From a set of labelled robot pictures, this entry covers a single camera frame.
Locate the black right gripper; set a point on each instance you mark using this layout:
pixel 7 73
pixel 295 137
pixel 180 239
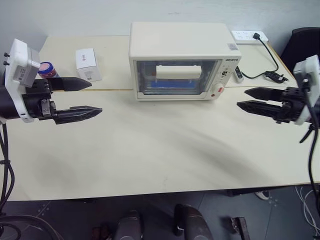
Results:
pixel 291 105

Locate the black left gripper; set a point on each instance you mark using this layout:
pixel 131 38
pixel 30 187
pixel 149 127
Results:
pixel 35 101

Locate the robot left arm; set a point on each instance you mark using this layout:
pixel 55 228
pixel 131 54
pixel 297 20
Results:
pixel 7 102

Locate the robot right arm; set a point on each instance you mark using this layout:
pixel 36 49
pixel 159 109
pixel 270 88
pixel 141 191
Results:
pixel 317 111

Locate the blue-lidded food container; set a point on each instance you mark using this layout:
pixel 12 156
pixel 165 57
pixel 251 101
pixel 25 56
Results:
pixel 47 70

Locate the cream toaster oven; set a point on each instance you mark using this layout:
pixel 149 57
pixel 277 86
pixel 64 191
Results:
pixel 180 60

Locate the small white cardboard box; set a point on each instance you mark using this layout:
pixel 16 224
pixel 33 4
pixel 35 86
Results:
pixel 88 63

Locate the black chair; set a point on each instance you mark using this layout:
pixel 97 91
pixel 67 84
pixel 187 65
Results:
pixel 297 47

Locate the white power strip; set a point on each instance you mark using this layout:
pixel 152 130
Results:
pixel 246 37

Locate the white and black shoe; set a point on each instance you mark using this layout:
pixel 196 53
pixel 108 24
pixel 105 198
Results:
pixel 262 195

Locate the brown block on floor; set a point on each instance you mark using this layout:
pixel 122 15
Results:
pixel 239 228

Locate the dark rounded shape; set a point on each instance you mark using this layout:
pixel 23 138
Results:
pixel 131 226
pixel 191 222

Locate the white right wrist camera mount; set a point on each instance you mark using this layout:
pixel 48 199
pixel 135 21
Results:
pixel 306 75

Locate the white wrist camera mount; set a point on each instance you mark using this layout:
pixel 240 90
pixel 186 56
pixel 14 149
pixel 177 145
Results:
pixel 17 67
pixel 306 75

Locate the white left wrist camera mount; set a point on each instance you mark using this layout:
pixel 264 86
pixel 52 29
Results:
pixel 17 67

